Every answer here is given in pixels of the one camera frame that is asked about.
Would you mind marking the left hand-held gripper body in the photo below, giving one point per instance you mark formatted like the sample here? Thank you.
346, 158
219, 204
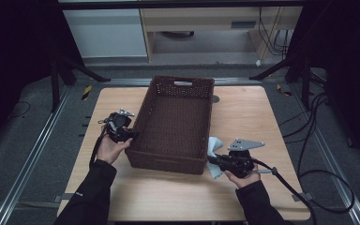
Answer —
118, 125

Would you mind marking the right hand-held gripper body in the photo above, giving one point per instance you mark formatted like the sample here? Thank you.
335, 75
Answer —
240, 162

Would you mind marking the light blue cloth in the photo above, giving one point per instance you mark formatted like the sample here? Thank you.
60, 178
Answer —
215, 145

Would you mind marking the brown woven basket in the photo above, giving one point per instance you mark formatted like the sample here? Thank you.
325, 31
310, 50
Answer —
175, 131

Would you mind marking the person's right hand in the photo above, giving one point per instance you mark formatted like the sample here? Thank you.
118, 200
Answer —
250, 180

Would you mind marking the person's left hand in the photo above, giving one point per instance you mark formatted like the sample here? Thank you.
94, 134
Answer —
107, 150

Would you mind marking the black metal stand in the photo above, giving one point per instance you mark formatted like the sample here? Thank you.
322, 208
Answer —
306, 90
55, 90

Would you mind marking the white cabinet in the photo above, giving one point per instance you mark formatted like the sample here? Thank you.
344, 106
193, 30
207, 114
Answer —
106, 33

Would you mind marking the white plug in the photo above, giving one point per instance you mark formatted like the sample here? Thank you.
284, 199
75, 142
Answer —
258, 62

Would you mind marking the dark object under desk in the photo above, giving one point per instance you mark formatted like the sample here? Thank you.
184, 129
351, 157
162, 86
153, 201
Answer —
178, 34

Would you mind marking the dark curtain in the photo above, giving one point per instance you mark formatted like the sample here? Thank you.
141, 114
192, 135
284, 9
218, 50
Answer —
12, 47
350, 62

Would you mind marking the grey box under desk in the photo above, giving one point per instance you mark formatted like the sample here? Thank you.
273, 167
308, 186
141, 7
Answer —
243, 24

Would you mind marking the aluminium floor rail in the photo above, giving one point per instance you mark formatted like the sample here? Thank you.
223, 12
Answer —
128, 82
340, 187
28, 162

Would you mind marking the grey metal table bracket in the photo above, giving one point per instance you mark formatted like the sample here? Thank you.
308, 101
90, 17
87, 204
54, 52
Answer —
62, 198
304, 196

